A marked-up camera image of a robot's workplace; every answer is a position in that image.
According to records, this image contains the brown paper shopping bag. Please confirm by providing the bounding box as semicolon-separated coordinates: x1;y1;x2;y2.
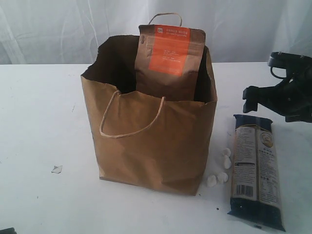
81;34;217;195

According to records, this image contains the dark noodle packet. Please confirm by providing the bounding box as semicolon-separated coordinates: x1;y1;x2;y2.
228;114;285;231

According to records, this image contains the small clear plastic scrap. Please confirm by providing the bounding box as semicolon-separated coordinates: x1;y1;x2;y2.
51;165;62;174

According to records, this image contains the brown pouch orange label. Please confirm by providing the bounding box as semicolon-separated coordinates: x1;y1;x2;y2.
135;24;206;101

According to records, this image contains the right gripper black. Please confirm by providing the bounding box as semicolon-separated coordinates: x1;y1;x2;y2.
242;73;312;122

